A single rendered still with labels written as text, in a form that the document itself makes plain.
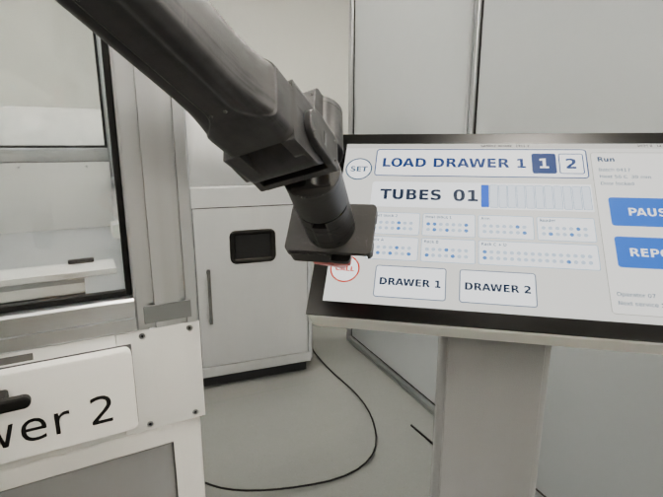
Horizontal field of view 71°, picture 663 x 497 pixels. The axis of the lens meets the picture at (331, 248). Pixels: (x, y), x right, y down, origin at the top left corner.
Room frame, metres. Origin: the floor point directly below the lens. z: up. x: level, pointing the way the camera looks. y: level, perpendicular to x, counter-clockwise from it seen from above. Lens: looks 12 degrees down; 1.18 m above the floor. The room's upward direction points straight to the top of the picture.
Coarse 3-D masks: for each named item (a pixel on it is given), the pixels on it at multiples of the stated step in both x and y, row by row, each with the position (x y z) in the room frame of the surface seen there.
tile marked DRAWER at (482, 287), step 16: (464, 272) 0.58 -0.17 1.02; (480, 272) 0.58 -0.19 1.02; (496, 272) 0.57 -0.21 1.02; (512, 272) 0.57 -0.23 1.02; (528, 272) 0.57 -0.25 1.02; (464, 288) 0.57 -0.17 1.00; (480, 288) 0.56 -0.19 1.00; (496, 288) 0.56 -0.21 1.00; (512, 288) 0.56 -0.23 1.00; (528, 288) 0.55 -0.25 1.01; (480, 304) 0.55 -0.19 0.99; (496, 304) 0.55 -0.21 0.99; (512, 304) 0.54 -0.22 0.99; (528, 304) 0.54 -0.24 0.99
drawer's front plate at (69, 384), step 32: (96, 352) 0.53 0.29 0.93; (128, 352) 0.54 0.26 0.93; (0, 384) 0.47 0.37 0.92; (32, 384) 0.49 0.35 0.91; (64, 384) 0.50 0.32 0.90; (96, 384) 0.52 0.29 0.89; (128, 384) 0.54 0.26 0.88; (0, 416) 0.47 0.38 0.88; (32, 416) 0.49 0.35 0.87; (64, 416) 0.50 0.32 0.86; (96, 416) 0.52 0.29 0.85; (128, 416) 0.53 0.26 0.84; (0, 448) 0.47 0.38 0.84; (32, 448) 0.48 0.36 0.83
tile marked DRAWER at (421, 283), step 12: (384, 264) 0.61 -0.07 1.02; (384, 276) 0.60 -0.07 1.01; (396, 276) 0.59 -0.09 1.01; (408, 276) 0.59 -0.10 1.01; (420, 276) 0.59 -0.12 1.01; (432, 276) 0.58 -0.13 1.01; (444, 276) 0.58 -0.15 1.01; (384, 288) 0.58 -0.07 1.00; (396, 288) 0.58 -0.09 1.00; (408, 288) 0.58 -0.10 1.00; (420, 288) 0.58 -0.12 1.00; (432, 288) 0.57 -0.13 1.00; (444, 288) 0.57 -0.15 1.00; (432, 300) 0.56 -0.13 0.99; (444, 300) 0.56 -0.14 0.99
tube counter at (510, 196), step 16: (464, 192) 0.66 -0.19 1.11; (480, 192) 0.66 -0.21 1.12; (496, 192) 0.65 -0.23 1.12; (512, 192) 0.65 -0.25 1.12; (528, 192) 0.64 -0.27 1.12; (544, 192) 0.64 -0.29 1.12; (560, 192) 0.63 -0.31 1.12; (576, 192) 0.63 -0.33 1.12; (480, 208) 0.64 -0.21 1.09; (496, 208) 0.64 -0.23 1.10; (512, 208) 0.63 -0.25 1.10; (528, 208) 0.63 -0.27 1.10; (544, 208) 0.62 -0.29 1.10; (560, 208) 0.62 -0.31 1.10; (576, 208) 0.62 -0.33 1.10; (592, 208) 0.61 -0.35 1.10
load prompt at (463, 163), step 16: (384, 160) 0.72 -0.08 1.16; (400, 160) 0.72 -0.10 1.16; (416, 160) 0.71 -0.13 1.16; (432, 160) 0.71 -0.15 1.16; (448, 160) 0.70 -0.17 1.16; (464, 160) 0.70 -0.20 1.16; (480, 160) 0.69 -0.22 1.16; (496, 160) 0.69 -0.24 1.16; (512, 160) 0.68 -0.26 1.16; (528, 160) 0.68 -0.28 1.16; (544, 160) 0.67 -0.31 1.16; (560, 160) 0.67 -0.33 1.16; (576, 160) 0.66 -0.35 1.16; (400, 176) 0.70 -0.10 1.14; (416, 176) 0.69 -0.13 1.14; (432, 176) 0.69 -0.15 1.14; (448, 176) 0.68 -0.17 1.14; (464, 176) 0.68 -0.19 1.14; (480, 176) 0.67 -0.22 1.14; (496, 176) 0.67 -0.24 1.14; (512, 176) 0.67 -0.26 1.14; (528, 176) 0.66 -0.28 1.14; (544, 176) 0.66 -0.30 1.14; (560, 176) 0.65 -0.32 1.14; (576, 176) 0.65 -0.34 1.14
